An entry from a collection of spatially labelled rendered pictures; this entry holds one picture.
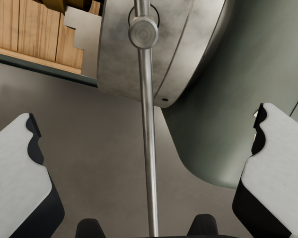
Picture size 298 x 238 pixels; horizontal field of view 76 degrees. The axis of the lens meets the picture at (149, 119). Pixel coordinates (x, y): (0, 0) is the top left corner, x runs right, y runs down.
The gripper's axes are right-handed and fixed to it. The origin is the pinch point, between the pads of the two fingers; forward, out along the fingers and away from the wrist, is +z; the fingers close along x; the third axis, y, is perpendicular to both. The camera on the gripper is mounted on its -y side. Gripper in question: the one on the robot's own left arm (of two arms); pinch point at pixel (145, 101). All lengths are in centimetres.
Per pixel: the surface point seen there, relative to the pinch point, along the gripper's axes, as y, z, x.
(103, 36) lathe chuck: -2.1, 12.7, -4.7
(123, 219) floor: 188, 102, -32
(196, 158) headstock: 14.9, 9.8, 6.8
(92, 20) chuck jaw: -2.8, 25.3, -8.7
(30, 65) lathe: 18, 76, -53
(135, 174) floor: 134, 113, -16
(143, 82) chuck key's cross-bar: 0.9, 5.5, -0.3
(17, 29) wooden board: 0, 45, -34
